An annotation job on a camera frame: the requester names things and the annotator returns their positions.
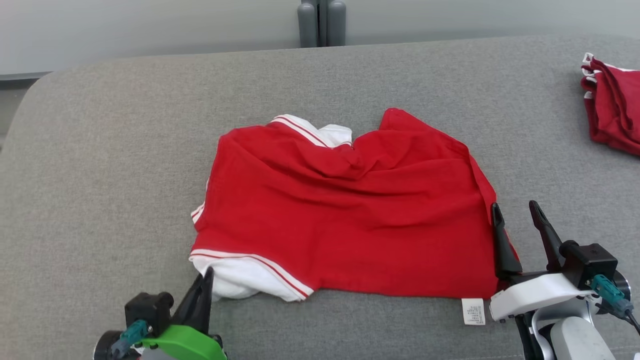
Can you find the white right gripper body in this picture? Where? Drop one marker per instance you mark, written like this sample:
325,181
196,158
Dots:
535,295

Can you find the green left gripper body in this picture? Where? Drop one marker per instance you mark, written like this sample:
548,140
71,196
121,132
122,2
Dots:
185,345

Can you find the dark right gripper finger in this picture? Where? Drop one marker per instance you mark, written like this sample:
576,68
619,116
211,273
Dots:
505,255
550,240

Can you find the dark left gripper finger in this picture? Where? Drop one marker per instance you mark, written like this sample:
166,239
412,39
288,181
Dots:
207,305
192,305

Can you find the red shorts with white trim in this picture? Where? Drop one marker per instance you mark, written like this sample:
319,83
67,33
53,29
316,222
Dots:
615,110

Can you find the red jersey with number 23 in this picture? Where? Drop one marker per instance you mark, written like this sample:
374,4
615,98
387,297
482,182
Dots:
360,220

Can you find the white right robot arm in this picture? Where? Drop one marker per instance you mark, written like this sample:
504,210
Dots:
575,340

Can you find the black left gripper motor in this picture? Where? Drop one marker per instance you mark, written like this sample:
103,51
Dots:
104,347

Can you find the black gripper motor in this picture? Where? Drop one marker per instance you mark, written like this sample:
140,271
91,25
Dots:
624,285
104,347

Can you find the black right gripper motor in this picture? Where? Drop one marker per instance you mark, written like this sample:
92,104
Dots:
624,285

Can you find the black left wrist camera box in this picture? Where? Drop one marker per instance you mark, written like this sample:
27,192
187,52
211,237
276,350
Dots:
147,310

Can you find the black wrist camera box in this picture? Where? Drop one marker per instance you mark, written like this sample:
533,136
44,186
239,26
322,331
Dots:
592,260
147,310

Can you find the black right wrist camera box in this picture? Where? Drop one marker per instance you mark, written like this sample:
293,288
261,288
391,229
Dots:
592,260

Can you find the teal left camera connector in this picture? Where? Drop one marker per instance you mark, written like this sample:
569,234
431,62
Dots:
131,335

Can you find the teal camera connector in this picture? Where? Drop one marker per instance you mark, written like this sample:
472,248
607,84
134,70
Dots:
610,295
131,335

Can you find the teal right camera connector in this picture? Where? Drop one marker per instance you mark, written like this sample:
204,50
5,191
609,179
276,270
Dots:
610,295

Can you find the dark grey wall rail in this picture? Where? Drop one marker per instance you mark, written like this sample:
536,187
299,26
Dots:
22,78

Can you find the grey partition post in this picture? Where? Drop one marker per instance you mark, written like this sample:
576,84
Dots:
322,22

